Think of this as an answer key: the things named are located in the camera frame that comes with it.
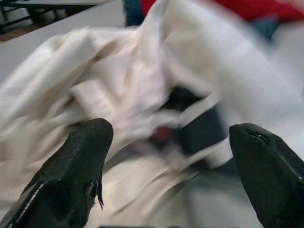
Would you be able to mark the grey table black frame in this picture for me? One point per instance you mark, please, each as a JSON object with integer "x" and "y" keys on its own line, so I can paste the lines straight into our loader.
{"x": 28, "y": 42}

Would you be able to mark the grey long table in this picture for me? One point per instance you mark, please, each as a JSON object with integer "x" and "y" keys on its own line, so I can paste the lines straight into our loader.
{"x": 47, "y": 2}

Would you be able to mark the red garment white cuff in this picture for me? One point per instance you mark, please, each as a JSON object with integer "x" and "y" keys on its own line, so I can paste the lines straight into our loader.
{"x": 249, "y": 7}

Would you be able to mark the white shirt navy trim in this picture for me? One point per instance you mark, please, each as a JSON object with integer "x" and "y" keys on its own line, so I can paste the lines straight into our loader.
{"x": 213, "y": 59}

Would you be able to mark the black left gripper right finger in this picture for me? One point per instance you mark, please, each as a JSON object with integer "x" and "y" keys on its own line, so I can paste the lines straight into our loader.
{"x": 273, "y": 180}

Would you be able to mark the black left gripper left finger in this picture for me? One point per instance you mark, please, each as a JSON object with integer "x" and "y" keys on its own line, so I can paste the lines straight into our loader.
{"x": 66, "y": 171}

